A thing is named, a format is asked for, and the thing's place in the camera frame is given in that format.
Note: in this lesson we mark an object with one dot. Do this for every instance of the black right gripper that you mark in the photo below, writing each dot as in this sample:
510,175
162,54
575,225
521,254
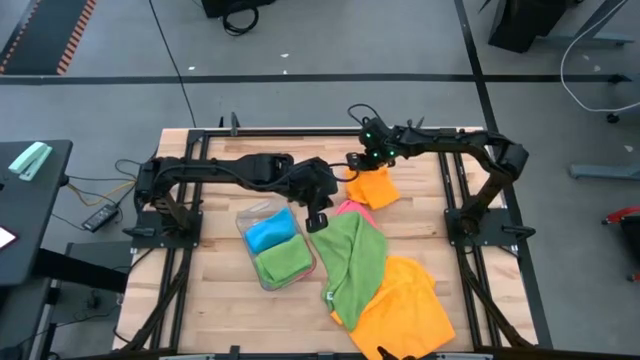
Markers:
380,142

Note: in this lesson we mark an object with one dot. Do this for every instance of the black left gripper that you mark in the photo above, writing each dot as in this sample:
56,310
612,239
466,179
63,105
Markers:
312,185

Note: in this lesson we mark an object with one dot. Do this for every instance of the orange microfiber towel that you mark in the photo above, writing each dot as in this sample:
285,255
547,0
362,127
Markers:
372,190
405,315

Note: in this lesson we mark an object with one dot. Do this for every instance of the blue microfiber towel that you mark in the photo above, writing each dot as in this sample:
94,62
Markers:
272,230

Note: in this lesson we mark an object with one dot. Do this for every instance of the green microfiber towel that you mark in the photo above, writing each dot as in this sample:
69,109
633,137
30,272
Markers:
285,262
355,270

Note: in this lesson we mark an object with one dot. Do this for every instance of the clear plastic bin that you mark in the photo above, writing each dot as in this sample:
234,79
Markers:
250,210

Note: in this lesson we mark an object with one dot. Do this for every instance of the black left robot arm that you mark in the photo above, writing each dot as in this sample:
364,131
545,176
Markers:
225,172

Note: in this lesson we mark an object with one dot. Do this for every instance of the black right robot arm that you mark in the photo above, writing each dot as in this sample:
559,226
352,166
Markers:
450,137

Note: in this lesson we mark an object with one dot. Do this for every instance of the black equipment box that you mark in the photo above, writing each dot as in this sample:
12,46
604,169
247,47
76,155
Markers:
235,6

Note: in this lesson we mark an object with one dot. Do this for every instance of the black desk base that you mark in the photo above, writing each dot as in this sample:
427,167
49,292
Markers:
520,25

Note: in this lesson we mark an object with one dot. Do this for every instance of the black power adapter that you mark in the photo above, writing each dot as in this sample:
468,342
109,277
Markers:
100,217

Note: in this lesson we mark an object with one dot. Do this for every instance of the black desk underframe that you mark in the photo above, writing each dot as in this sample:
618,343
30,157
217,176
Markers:
75,270

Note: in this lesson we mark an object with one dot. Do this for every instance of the grey table foot bar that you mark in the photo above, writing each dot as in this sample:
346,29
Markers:
610,172

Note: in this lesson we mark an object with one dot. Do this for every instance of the black caster wheel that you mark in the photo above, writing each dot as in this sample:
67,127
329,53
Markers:
612,119

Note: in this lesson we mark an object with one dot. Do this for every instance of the grey desk leg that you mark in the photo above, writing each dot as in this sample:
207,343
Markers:
590,40

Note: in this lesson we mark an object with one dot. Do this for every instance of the red and black chair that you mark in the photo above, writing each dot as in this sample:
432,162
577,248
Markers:
620,215

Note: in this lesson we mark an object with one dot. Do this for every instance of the black side desk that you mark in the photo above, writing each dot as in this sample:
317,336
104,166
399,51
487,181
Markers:
30,225

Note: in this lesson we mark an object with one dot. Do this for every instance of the mint green stapler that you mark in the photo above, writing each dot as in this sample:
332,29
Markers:
30,160

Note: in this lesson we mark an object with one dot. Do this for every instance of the black mat with orange stripes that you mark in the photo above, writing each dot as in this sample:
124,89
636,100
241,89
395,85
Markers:
45,35

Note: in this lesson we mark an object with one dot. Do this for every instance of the black metal table frame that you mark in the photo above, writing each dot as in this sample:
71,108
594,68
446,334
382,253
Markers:
300,132

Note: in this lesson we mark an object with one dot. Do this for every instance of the black frame clamp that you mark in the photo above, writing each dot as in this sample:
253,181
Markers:
419,122
234,122
234,352

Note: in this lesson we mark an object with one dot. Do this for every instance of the grey metal bracket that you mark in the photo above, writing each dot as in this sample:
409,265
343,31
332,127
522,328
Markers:
465,357
185,357

